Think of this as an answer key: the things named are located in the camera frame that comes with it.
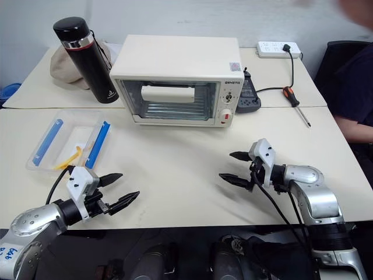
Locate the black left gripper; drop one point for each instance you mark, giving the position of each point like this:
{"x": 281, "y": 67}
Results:
{"x": 95, "y": 204}

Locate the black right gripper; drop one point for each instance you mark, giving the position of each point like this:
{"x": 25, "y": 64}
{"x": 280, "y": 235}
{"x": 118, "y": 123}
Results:
{"x": 257, "y": 172}

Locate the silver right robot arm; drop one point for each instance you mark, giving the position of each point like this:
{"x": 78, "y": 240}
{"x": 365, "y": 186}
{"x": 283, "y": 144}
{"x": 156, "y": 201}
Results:
{"x": 320, "y": 198}

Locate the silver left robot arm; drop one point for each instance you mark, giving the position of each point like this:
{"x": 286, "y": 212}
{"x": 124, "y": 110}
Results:
{"x": 29, "y": 221}

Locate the person's bare forearm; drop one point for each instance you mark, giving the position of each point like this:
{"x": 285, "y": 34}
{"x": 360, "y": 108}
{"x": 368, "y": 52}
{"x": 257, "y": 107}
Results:
{"x": 355, "y": 129}

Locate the white timer knob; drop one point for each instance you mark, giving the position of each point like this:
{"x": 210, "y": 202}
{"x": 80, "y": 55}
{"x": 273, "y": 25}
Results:
{"x": 226, "y": 114}

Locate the yellow plastic piece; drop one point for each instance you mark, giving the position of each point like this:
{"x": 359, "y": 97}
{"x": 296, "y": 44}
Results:
{"x": 76, "y": 152}

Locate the white toaster oven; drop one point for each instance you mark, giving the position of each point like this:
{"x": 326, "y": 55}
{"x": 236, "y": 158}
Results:
{"x": 175, "y": 55}

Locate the black desk device with buttons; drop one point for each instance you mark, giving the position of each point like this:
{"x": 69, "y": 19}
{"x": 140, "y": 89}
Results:
{"x": 247, "y": 102}

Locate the clear container with blue clips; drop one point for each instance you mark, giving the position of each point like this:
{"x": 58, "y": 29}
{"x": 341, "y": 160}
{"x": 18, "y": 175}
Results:
{"x": 73, "y": 134}

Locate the dark rounded shape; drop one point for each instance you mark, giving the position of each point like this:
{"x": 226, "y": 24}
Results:
{"x": 154, "y": 262}
{"x": 227, "y": 262}

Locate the orange and black screwdriver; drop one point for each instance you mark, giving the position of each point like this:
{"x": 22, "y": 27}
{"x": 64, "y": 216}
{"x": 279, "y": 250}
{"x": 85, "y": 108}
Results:
{"x": 291, "y": 97}

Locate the white power strip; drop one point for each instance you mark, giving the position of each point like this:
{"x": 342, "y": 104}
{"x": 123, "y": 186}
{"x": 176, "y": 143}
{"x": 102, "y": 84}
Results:
{"x": 271, "y": 48}

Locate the black thermos bottle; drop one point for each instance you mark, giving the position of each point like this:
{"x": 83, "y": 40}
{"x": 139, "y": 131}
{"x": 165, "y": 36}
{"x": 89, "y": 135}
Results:
{"x": 87, "y": 67}

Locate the beige cloth cap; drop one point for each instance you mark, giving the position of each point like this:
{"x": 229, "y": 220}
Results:
{"x": 61, "y": 67}

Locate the person in dark shirt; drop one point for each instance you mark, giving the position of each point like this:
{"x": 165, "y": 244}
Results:
{"x": 358, "y": 87}

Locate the blue plastic object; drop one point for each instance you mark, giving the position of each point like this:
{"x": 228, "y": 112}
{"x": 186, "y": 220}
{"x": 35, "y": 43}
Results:
{"x": 10, "y": 90}

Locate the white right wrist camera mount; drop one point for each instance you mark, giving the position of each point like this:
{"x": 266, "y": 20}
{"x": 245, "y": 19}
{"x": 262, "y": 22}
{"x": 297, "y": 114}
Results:
{"x": 263, "y": 151}

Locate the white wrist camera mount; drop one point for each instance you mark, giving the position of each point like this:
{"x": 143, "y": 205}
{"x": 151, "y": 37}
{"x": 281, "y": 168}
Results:
{"x": 263, "y": 151}
{"x": 78, "y": 181}

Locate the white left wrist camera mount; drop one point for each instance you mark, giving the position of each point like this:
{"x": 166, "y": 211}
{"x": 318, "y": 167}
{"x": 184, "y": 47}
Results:
{"x": 78, "y": 181}

